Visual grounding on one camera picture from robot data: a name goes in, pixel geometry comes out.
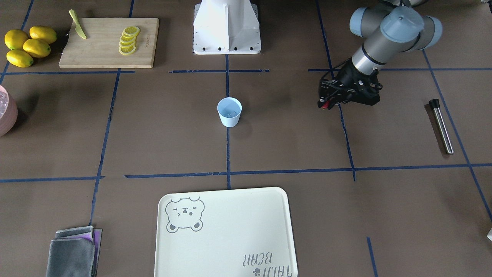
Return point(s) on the yellow-green plastic knife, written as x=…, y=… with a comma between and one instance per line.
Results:
x=78, y=28

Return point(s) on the steel muddler with black tip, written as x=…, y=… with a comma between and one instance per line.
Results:
x=434, y=104

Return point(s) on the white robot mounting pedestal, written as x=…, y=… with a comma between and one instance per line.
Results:
x=226, y=27

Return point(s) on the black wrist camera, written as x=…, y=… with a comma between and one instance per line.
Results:
x=367, y=88

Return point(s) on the cream bear serving tray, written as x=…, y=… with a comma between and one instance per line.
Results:
x=225, y=233

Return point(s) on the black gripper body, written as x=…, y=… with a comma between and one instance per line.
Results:
x=348, y=75

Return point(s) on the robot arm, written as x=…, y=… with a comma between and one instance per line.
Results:
x=388, y=28

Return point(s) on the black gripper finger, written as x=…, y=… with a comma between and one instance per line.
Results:
x=326, y=87
x=337, y=98

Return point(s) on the pink bowl of ice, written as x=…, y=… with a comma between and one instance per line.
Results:
x=9, y=111

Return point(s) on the yellow lemon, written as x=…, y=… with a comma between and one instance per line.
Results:
x=15, y=38
x=19, y=58
x=36, y=48
x=44, y=33

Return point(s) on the grey folded cloth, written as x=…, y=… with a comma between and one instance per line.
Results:
x=74, y=252

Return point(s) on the light blue plastic cup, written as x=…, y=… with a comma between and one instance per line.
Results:
x=229, y=110

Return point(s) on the lemon slices stack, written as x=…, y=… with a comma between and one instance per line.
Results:
x=128, y=39

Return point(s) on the wooden cutting board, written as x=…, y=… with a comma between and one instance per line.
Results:
x=100, y=48

